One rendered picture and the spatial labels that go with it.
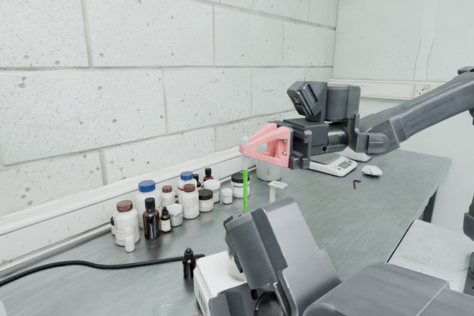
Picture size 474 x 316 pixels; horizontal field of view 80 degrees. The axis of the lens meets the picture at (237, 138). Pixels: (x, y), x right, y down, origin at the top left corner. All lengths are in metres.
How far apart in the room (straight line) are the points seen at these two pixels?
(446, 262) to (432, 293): 0.68
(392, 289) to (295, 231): 0.08
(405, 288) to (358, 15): 1.76
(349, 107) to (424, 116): 0.13
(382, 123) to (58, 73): 0.74
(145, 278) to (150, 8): 0.74
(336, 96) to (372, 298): 0.37
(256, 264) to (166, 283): 0.47
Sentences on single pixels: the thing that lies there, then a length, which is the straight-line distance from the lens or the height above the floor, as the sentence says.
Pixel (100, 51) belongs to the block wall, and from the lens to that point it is 0.88.
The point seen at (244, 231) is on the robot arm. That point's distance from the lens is 0.25.
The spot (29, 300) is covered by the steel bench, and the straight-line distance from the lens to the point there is 0.78.
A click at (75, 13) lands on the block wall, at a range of 0.87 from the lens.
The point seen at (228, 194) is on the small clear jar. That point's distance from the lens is 0.97.
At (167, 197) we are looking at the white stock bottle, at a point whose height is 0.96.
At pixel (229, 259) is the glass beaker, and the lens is 0.53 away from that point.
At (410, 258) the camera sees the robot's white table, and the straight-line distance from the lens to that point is 0.86.
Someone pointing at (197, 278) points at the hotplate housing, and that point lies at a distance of 0.60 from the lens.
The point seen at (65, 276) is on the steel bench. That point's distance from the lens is 0.80.
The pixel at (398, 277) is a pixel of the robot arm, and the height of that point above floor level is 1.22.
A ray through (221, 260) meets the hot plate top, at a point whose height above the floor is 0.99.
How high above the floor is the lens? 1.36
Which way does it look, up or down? 14 degrees down
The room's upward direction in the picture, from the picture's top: straight up
